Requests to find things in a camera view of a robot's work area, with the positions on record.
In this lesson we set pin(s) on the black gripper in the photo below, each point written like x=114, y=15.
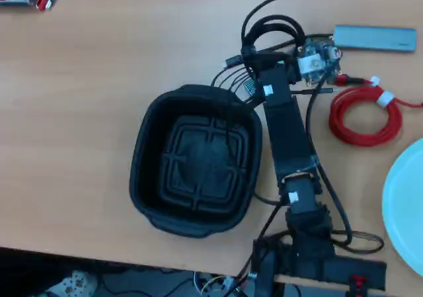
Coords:
x=276, y=58

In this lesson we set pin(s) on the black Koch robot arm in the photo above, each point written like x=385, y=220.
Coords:
x=291, y=138

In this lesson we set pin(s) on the black square bowl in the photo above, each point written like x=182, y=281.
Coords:
x=195, y=161

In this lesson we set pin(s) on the black robot wiring bundle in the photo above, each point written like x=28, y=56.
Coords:
x=340, y=207

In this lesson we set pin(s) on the light blue plate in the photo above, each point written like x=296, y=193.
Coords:
x=408, y=207

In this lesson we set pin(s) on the red table clamp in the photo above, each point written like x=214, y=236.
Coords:
x=358, y=285

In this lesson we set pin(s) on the white perforated shoe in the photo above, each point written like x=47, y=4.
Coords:
x=72, y=283

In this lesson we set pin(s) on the dark ribbed SSD enclosure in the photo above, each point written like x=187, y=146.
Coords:
x=249, y=88

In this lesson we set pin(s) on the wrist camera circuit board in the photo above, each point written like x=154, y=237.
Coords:
x=317, y=62

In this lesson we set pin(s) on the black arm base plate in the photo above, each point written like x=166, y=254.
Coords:
x=357, y=270

